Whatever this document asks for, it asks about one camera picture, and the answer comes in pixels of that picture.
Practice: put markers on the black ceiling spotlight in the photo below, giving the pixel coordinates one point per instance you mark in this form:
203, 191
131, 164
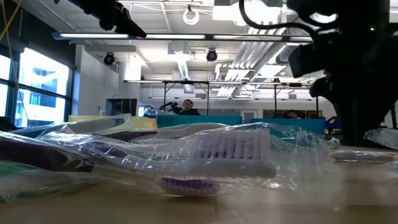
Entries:
109, 59
211, 56

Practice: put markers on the large teal-blue plastic bin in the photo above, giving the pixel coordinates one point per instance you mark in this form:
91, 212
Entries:
295, 125

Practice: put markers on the purple bristle toothbrush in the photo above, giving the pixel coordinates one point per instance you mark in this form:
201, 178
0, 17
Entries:
357, 155

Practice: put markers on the thin hanging light strip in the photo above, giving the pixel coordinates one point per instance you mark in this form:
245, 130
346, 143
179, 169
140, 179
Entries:
143, 81

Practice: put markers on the white vent duct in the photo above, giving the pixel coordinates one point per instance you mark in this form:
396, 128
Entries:
183, 67

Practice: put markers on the dark purple wrapped toothbrush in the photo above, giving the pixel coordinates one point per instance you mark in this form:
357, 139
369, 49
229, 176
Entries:
37, 154

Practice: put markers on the white ceiling pipe bundle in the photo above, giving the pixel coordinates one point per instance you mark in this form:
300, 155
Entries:
248, 56

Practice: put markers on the black monitor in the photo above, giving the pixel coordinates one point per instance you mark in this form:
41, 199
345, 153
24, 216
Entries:
121, 107

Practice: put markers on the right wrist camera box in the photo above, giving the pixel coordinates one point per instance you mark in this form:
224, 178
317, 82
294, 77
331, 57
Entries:
306, 60

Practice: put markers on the white blue wrapped toothbrush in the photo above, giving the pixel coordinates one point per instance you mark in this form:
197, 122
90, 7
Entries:
93, 124

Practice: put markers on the blue background crate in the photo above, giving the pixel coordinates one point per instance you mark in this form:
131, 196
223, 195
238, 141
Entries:
334, 125

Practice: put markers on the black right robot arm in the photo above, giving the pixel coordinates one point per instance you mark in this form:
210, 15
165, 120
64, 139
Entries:
367, 15

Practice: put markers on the yellow plastic bin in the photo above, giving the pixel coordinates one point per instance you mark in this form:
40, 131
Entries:
144, 123

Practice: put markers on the white ceiling light panel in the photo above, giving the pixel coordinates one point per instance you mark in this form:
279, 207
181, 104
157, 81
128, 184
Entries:
261, 14

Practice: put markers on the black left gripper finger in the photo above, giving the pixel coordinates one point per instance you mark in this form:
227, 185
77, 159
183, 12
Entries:
129, 25

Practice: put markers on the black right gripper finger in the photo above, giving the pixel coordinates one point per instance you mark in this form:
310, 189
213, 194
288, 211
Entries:
357, 130

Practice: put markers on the small teal plastic bin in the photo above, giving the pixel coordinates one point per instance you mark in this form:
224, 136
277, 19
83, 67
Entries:
199, 120

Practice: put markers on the large glass window wall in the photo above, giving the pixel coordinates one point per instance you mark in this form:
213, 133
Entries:
43, 77

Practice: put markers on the background black robot arm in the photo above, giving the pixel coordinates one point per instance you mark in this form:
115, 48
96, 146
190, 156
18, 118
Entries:
174, 107

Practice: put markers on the white toothbrush purple bristles wrapped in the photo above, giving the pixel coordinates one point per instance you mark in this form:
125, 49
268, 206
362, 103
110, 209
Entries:
230, 146

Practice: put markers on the long ceiling light bar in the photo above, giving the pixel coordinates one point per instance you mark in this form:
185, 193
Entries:
93, 35

